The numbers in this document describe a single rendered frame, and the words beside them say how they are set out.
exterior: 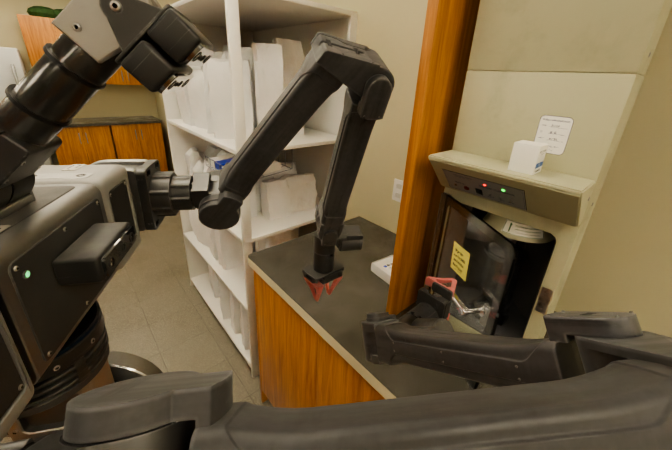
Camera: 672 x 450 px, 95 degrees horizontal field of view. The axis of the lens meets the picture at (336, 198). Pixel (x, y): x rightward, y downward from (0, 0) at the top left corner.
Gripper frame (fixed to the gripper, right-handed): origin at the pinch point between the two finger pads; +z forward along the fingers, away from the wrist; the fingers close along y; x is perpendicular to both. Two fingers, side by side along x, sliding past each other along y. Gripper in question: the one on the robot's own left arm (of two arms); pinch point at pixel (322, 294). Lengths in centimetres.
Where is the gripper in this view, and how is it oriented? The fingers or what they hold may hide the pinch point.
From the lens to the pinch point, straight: 92.5
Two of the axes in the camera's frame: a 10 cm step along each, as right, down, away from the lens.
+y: 7.5, -2.0, 6.3
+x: -6.6, -3.0, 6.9
